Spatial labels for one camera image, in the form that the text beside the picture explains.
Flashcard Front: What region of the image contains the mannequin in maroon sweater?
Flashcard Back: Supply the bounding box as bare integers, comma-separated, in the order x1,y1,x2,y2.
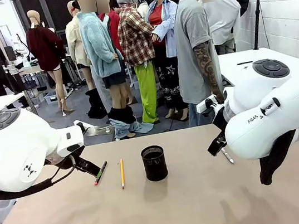
22,6,75,118

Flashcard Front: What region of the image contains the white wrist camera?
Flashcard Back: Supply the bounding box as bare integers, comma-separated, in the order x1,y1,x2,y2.
73,118,90,137
194,94,220,115

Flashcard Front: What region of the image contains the mannequin in red jacket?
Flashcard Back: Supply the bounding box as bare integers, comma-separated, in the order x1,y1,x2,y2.
96,0,128,68

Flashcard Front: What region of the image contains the black pen with pink end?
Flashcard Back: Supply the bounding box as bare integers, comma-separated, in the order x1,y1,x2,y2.
91,160,111,187

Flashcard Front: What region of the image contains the black tripod stand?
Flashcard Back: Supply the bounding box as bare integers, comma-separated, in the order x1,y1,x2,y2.
246,0,273,51

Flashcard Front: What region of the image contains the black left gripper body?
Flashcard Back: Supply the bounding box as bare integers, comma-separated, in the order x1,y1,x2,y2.
72,153,96,174

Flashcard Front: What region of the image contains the mannequin in cream jacket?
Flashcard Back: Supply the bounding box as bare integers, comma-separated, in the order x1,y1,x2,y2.
61,0,96,93

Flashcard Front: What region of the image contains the figure in blue shirt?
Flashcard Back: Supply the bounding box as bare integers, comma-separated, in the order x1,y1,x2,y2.
145,0,196,124

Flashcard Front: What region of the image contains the tattooed right forearm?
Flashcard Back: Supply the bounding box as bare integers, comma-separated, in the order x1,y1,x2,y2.
192,38,225,102

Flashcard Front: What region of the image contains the black mesh pen holder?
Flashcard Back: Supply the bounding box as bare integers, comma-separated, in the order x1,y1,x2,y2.
139,143,170,184

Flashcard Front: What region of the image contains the mannequin in white shirt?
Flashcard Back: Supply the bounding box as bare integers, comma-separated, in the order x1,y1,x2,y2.
202,0,248,56

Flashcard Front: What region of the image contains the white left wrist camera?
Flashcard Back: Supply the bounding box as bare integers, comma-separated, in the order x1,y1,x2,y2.
73,118,90,137

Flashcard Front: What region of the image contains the person in grey T-shirt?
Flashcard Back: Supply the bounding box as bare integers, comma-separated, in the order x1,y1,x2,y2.
166,0,244,128

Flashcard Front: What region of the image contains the metal mannequin base plate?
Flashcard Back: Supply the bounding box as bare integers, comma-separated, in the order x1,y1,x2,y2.
83,122,116,138

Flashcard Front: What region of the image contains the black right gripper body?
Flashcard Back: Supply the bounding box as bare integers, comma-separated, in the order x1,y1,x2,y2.
213,130,229,148

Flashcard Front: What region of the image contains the person's right hand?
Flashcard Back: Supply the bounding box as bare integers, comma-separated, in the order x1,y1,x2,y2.
214,91,226,105

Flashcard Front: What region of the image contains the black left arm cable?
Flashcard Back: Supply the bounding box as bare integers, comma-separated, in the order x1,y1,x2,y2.
0,155,80,201

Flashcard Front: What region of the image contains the black right arm cable sleeve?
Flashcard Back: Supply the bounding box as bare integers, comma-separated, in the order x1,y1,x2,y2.
253,128,299,187

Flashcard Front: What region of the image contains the silver pen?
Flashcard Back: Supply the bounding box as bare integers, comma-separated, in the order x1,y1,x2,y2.
220,146,235,165

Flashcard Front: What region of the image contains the mannequin in blue fleece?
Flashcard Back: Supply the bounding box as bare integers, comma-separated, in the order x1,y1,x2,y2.
74,0,138,143

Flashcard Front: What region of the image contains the yellow pencil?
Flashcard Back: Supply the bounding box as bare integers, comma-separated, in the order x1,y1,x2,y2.
117,158,128,189

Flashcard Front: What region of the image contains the white side table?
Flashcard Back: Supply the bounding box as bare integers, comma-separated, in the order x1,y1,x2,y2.
217,42,299,90

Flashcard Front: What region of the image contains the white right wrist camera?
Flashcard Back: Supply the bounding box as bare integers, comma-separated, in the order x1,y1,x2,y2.
194,94,220,115

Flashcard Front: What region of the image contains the mannequin in plaid hoodie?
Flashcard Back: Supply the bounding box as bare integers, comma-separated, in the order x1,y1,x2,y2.
112,0,169,127

